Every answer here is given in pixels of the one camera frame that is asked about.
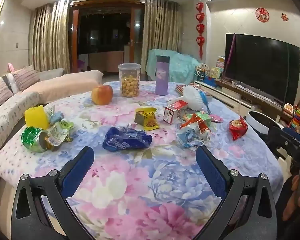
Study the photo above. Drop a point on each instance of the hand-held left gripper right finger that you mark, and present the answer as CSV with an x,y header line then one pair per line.
x,y
210,170

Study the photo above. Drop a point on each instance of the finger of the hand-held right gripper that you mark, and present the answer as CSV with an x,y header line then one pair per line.
x,y
277,140
293,134

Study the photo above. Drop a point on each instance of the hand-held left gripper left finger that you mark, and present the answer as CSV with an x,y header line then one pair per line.
x,y
80,170

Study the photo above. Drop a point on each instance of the white rimmed trash bin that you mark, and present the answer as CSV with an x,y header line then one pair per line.
x,y
258,120

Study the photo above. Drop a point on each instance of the red green carton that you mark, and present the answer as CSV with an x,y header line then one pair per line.
x,y
196,120

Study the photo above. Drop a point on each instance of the pink packet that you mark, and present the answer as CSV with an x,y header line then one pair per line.
x,y
216,118

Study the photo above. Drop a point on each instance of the red white milk carton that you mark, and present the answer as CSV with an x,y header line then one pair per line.
x,y
173,112

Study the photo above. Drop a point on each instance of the person's right hand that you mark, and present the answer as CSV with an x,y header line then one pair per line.
x,y
296,205

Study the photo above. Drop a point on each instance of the blue white crumpled wrapper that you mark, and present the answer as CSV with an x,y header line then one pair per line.
x,y
190,136

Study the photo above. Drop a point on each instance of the red snack packet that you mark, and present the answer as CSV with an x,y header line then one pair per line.
x,y
237,127

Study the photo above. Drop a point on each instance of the green crumpled wrapper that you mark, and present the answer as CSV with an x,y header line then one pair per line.
x,y
60,130

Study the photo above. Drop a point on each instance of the crushed green can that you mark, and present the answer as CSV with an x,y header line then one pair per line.
x,y
32,138

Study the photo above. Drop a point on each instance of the light blue plastic piece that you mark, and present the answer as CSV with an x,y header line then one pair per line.
x,y
55,117

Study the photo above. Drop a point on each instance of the white television stand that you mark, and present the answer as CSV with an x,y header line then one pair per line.
x,y
230,93

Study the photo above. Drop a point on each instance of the white green wrapper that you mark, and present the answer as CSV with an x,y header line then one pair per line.
x,y
49,110

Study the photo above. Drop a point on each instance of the black flat television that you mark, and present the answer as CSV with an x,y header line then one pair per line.
x,y
262,62

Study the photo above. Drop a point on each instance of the red apple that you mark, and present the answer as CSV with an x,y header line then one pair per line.
x,y
102,94

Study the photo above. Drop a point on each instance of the yellow snack packet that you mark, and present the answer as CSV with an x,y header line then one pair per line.
x,y
145,118

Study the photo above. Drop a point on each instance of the pale fabric sofa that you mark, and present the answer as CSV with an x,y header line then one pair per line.
x,y
65,85

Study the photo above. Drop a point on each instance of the blue toy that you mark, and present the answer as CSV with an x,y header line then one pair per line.
x,y
211,82

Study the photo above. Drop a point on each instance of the colourful toy boxes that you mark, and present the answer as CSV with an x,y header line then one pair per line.
x,y
217,68

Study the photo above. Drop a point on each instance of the toy ferris wheel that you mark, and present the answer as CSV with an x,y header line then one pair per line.
x,y
202,72

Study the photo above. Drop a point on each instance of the clear jar of snack balls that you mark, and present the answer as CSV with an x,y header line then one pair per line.
x,y
129,80

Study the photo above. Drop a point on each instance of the purple thermos bottle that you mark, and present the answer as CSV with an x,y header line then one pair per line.
x,y
161,77

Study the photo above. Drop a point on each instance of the teal cloth-covered furniture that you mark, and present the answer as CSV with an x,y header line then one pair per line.
x,y
180,67

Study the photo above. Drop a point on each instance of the pink plush toy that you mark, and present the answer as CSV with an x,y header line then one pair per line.
x,y
10,67

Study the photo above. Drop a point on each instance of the wooden framed sliding door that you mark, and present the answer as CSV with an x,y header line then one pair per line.
x,y
102,37

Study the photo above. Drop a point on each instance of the beige patterned curtain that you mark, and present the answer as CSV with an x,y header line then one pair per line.
x,y
160,30
49,37

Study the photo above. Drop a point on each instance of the red hanging heart decoration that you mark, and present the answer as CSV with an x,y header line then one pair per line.
x,y
200,27

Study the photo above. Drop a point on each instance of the small red wall decal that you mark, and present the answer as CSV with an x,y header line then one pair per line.
x,y
284,17

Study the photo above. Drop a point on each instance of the round red wall decal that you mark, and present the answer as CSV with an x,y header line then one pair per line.
x,y
262,15

